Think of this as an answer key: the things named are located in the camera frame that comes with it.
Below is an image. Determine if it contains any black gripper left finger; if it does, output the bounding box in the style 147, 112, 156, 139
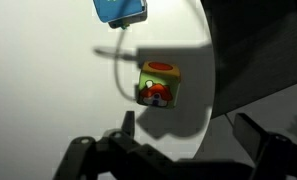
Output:
52, 110, 197, 180

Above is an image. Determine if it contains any colourful soft house block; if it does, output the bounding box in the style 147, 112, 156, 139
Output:
136, 60, 182, 110

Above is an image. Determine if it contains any blue soft number four block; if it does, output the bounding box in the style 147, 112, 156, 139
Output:
92, 0, 149, 30

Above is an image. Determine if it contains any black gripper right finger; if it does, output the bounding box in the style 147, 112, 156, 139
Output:
232, 112, 297, 180

